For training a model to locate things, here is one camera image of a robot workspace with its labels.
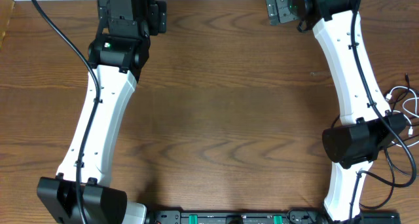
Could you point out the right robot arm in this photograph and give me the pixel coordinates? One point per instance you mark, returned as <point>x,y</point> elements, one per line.
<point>367,124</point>

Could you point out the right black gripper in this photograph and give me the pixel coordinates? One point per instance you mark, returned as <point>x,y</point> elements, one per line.
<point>276,6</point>

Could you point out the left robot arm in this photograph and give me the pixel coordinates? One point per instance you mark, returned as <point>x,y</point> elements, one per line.
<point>81,192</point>

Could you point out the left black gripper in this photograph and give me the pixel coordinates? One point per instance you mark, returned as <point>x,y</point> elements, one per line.
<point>157,18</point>

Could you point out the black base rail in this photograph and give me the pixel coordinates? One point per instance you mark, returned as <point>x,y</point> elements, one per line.
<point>291,217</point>

